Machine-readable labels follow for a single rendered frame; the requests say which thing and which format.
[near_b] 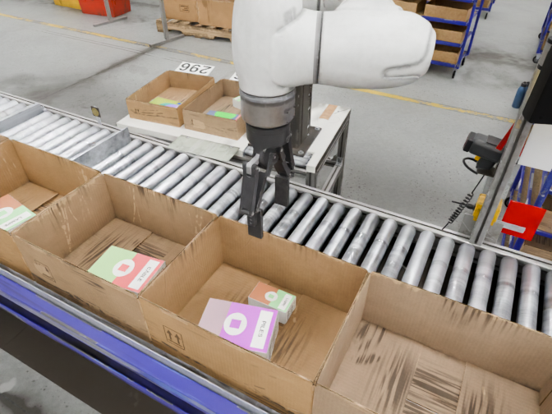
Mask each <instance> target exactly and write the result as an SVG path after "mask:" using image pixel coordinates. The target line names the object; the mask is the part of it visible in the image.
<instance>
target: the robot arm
mask: <svg viewBox="0 0 552 414"><path fill-rule="evenodd" d="M317 4H318V6H317ZM435 40H436V33H435V31H434V29H433V28H432V25H431V23H429V21H427V20H426V19H425V18H423V17H421V16H419V15H417V14H416V13H414V12H410V11H403V9H402V8H401V7H400V6H397V5H395V4H394V2H393V1H392V0H235V2H234V6H233V13H232V59H233V64H234V69H235V72H236V73H237V78H238V81H239V87H240V88H239V94H240V101H241V117H242V119H243V120H244V121H245V122H246V138H247V140H248V141H249V142H250V144H251V145H252V147H253V154H252V160H251V161H250V162H247V161H244V162H243V164H242V170H243V178H242V185H241V199H240V207H239V213H241V214H244V215H247V227H248V234H249V235H251V236H253V237H257V238H259V239H262V238H263V236H264V234H263V210H262V209H261V208H260V204H261V200H262V196H263V193H264V189H265V183H266V180H267V177H269V176H270V173H271V171H272V167H273V166H274V167H275V169H276V171H277V173H278V174H279V175H278V174H276V175H275V204H278V205H282V206H285V207H288V206H289V185H290V178H294V173H293V172H291V170H294V168H295V162H294V157H293V151H292V132H291V131H290V121H291V120H292V119H293V118H294V117H295V95H296V86H299V85H311V84H318V85H331V86H334V87H338V88H347V89H364V90H371V89H388V88H394V87H399V86H403V85H408V84H411V83H412V82H415V81H417V80H418V79H419V78H420V77H422V76H423V75H425V74H426V72H427V71H428V69H429V66H430V62H431V59H432V56H433V52H434V48H435ZM318 76H319V78H318ZM287 162H288V163H287ZM260 168H262V169H264V170H266V172H263V171H260ZM289 177H290V178H289Z"/></svg>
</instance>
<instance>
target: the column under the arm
mask: <svg viewBox="0 0 552 414"><path fill-rule="evenodd" d="M312 88H313V84H311V85H299V86H296V95H295V117H294V118H293V119H292V120H291V121H290V131H291V132H292V151H293V155H295V156H298V157H302V158H303V157H304V156H305V154H306V152H307V151H308V149H309V148H310V147H311V145H312V144H313V142H314V141H315V139H316V137H317V136H318V135H319V133H320V132H321V130H322V128H321V127H317V126H311V103H312Z"/></svg>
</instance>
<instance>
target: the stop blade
mask: <svg viewBox="0 0 552 414"><path fill-rule="evenodd" d="M130 142H131V137H130V133H129V130H128V126H127V127H125V128H124V129H122V130H120V131H119V132H117V133H116V134H114V135H112V136H110V137H109V138H107V139H106V140H104V141H102V142H100V143H99V144H97V145H96V146H94V147H92V148H91V149H88V150H87V151H85V152H84V153H83V154H81V155H79V156H77V157H76V158H74V159H73V160H72V161H75V162H77V163H81V164H84V165H85V166H88V167H90V168H91V167H93V166H94V165H95V164H97V163H99V162H100V161H102V160H103V159H105V158H107V157H108V156H109V155H111V154H113V153H114V152H116V151H117V150H119V149H121V148H122V147H123V146H125V145H127V144H128V143H130Z"/></svg>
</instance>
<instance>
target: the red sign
mask: <svg viewBox="0 0 552 414"><path fill-rule="evenodd" d="M546 210H547V209H542V208H539V207H535V206H533V205H527V204H524V203H521V202H517V201H515V200H510V202H509V204H508V208H507V209H506V212H505V214H504V216H503V219H502V221H499V220H496V222H497V223H502V224H503V225H504V226H503V228H502V231H501V232H503V233H506V234H508V235H512V236H515V237H520V238H522V239H525V240H528V241H531V239H532V238H533V236H534V234H535V232H536V230H537V228H538V226H539V225H540V223H541V220H542V219H543V217H544V215H545V212H546Z"/></svg>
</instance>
